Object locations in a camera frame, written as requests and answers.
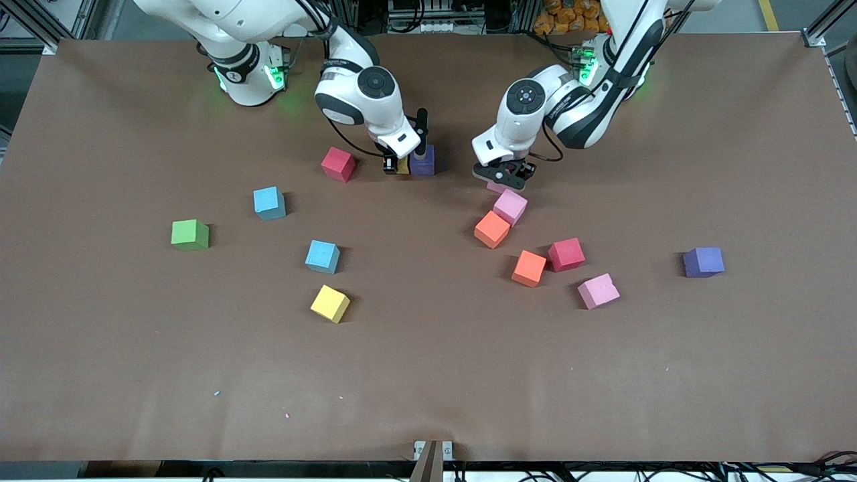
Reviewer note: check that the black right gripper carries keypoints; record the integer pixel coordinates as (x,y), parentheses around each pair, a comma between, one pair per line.
(391,163)

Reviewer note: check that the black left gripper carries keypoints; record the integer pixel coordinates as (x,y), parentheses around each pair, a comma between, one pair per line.
(521,166)

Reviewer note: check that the yellow foam cube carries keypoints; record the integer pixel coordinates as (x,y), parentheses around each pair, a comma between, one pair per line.
(330,303)
(403,167)

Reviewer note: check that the purple foam cube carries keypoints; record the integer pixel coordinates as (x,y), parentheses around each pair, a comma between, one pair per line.
(703,261)
(422,167)

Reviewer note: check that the red foam cube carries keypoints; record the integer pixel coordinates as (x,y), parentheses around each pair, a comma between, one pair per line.
(338,164)
(566,254)

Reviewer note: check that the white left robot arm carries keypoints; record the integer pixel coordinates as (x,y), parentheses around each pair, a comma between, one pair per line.
(522,127)

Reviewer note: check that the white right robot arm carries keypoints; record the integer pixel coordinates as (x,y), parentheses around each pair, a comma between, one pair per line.
(361,87)

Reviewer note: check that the orange foam cube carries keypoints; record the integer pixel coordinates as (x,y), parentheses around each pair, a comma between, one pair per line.
(492,229)
(529,268)

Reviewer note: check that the cyan foam cube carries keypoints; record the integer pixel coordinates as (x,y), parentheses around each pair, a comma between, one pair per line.
(269,203)
(323,256)

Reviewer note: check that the white power strip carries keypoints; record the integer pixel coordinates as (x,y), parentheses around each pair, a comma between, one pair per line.
(438,27)

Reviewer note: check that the pink foam cube with notch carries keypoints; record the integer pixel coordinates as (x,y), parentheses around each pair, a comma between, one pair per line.
(598,291)

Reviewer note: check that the net bag of oranges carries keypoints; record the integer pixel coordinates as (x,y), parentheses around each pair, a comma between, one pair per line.
(569,17)

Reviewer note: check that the paper table cover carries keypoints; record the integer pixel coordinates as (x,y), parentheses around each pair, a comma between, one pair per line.
(428,368)

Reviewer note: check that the green foam cube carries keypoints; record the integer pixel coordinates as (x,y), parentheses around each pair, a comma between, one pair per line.
(190,234)

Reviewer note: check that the grey metal clamp bracket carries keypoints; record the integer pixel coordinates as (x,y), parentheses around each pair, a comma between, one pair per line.
(433,458)

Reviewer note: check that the aluminium frame post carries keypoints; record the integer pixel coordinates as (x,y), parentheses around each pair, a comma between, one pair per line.
(820,30)
(84,17)

